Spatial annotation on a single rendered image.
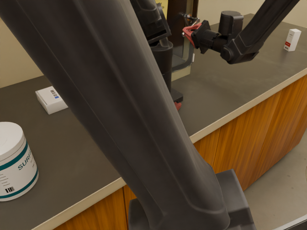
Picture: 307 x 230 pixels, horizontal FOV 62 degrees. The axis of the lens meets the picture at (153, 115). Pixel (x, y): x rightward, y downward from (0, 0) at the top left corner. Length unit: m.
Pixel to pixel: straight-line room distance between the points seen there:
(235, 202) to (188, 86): 0.88
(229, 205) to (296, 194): 1.85
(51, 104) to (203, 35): 0.57
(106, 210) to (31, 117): 0.42
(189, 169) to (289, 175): 2.01
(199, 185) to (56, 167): 0.62
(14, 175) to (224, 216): 0.55
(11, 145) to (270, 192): 1.69
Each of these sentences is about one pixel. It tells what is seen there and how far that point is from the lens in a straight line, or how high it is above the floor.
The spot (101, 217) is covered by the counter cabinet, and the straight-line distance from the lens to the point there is 0.83.
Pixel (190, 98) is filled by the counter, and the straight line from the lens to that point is 0.99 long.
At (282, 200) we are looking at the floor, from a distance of 1.99.
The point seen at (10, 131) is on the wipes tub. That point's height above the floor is 1.09.
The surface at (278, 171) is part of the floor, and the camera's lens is 2.15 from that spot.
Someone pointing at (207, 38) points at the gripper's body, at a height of 1.18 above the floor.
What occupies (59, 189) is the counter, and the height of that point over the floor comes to 0.94.
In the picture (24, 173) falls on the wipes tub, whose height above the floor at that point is 1.00.
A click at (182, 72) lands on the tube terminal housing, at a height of 0.96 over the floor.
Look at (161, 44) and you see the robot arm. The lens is 0.49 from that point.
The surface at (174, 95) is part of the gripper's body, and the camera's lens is 0.54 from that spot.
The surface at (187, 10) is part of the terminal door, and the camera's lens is 1.01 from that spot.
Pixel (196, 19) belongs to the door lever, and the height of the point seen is 1.20.
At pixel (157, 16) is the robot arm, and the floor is 1.36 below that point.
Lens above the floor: 1.48
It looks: 37 degrees down
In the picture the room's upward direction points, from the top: straight up
